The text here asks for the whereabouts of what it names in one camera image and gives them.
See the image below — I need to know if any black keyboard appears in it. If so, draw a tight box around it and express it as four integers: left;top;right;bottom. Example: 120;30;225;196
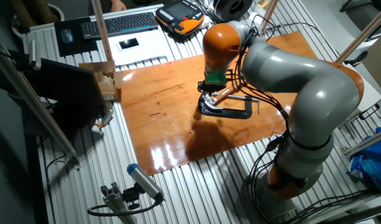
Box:
80;11;159;40

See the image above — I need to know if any black camera bracket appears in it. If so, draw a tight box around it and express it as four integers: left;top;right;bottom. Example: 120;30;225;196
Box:
121;183;144;210

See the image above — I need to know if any glossy orange wooden board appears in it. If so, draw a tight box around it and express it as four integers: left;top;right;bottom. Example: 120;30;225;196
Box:
116;30;318;177

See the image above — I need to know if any white round object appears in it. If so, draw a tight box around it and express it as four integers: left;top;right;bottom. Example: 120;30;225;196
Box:
199;14;212;30

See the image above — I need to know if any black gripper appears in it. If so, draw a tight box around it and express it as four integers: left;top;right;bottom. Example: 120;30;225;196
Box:
197;81;227;94

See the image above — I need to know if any grey computer mouse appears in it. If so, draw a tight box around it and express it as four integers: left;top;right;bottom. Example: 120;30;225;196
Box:
60;28;75;44

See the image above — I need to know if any black C-clamp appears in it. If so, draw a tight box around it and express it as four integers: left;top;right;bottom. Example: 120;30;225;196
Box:
197;92;261;119

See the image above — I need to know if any orange tipped spring clamp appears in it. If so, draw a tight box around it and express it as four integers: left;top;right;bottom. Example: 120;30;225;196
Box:
90;108;115;131

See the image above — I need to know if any black cable spool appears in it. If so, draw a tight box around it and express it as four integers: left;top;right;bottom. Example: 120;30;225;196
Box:
212;0;254;23

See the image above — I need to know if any aluminium profile stub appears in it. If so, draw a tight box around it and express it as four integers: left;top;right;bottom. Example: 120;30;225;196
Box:
100;182;138;224

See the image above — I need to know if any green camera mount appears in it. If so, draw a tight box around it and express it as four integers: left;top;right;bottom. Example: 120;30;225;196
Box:
204;70;228;86

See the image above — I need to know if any light wooden block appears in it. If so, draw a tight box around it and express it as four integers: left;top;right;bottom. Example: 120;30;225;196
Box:
94;70;116;96

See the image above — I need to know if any black flat panel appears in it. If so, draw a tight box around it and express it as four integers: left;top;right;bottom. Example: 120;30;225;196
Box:
8;49;106;131

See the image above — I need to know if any black smartphone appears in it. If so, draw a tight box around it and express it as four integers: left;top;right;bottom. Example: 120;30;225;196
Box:
116;37;141;52

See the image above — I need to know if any blue plastic bag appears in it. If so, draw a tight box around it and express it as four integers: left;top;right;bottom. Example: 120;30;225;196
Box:
347;126;381;192

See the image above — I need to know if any white paper sheet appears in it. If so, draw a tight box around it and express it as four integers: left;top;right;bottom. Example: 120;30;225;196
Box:
96;27;172;67

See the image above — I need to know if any black and orange teach pendant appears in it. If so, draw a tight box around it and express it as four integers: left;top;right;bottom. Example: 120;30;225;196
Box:
155;0;205;35

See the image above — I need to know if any bare person hand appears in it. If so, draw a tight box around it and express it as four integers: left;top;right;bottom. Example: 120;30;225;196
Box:
110;0;127;12

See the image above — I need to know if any beige frame post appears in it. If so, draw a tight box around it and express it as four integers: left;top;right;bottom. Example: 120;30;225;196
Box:
260;0;279;32
90;0;114;63
335;1;381;65

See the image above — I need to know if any white round pot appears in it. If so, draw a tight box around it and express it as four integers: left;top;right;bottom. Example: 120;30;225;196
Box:
10;2;65;38

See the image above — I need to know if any black camera cable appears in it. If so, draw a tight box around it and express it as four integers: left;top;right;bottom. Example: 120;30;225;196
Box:
87;198;162;218

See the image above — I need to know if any silver camera with blue cap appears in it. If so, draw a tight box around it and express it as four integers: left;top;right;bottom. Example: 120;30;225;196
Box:
126;163;165;203

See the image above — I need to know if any wooden handled claw hammer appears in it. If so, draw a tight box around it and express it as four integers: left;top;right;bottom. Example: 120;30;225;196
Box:
199;85;238;113

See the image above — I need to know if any aluminium frame bar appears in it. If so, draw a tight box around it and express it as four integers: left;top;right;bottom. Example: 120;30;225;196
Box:
344;127;381;158
0;43;81;169

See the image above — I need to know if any white plastic bin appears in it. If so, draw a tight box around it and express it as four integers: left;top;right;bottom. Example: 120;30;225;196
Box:
346;77;381;125

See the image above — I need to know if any black mouse pad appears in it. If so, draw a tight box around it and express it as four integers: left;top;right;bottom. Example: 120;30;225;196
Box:
54;17;99;58

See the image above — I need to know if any brown cardboard box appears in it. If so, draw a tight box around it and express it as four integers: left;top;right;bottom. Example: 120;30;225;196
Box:
78;60;125;102

